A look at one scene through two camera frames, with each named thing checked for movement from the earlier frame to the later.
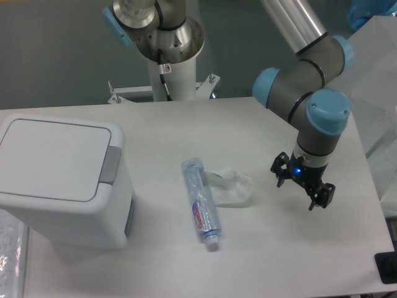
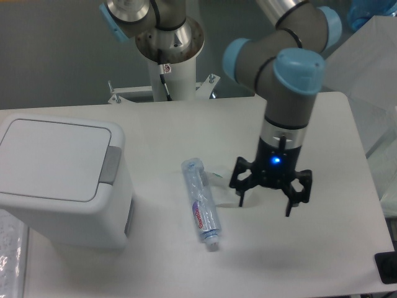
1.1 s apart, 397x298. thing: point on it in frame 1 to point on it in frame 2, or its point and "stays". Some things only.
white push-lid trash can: x=70 y=179 stays
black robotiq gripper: x=308 y=176 to x=277 y=167
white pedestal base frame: x=203 y=92 stays
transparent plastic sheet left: x=13 y=241 stays
